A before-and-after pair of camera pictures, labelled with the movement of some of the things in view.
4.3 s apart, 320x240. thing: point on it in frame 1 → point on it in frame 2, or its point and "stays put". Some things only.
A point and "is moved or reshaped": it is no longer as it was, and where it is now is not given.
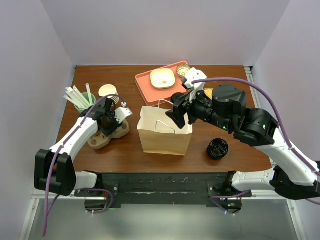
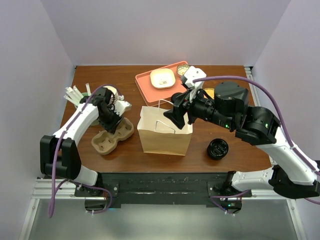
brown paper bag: x=160 y=134 stays put
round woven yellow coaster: x=208 y=91 stays put
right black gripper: x=177 y=112 stays put
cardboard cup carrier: x=99 y=139 is moved or reshaped
